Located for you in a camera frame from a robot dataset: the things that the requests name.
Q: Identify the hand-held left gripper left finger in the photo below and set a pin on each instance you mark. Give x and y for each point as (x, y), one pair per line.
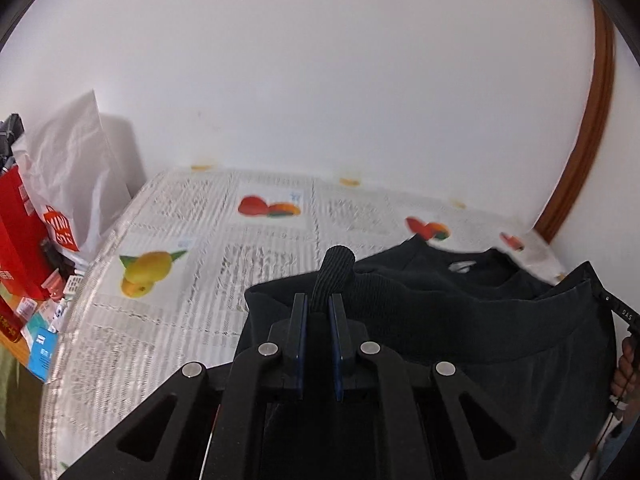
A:
(300, 332)

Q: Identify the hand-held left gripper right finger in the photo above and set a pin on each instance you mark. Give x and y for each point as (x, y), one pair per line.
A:
(336, 332)

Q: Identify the black sweatshirt with white lettering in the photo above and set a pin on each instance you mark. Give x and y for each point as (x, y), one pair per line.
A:
(475, 320)

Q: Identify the person's right hand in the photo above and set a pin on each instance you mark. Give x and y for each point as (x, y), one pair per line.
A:
(626, 367)

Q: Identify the fruit print tablecloth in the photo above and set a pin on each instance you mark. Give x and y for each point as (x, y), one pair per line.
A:
(200, 260)

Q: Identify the small red box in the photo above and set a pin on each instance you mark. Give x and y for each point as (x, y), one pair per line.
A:
(55, 285)

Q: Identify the blue medicine box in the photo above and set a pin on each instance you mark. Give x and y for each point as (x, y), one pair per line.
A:
(44, 355)

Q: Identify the white plastic bag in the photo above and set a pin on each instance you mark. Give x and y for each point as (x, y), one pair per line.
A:
(80, 170)

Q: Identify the wooden nightstand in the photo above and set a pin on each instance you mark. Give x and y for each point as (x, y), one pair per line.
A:
(15, 352)

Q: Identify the red drink can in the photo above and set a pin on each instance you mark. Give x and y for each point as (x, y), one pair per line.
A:
(9, 327)

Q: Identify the red paper bag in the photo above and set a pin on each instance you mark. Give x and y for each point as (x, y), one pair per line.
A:
(22, 240)

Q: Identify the green blanket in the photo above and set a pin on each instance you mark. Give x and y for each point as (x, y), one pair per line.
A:
(17, 410)

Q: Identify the grey plaid cloth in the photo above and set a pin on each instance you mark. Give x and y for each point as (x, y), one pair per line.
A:
(11, 135)

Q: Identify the brown wooden door frame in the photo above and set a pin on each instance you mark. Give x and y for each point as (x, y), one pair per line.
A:
(585, 135)

